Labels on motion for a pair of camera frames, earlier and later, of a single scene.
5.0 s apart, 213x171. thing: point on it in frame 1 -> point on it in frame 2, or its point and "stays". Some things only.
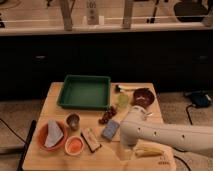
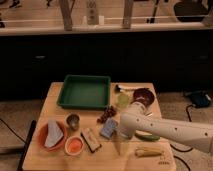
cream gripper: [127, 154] -> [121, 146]
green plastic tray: [85, 92] stays
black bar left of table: [22, 158] stays
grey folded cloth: [54, 133] stays
